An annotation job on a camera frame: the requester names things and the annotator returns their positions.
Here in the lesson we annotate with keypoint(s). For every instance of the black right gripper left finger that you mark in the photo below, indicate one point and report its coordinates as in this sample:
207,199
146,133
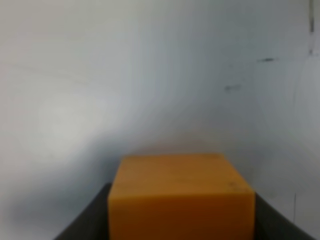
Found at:
93,222

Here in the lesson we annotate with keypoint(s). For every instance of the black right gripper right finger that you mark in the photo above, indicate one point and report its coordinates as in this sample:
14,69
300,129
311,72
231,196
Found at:
271,225

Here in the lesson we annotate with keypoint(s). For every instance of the orange block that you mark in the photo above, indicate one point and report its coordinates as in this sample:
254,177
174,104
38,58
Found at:
180,197

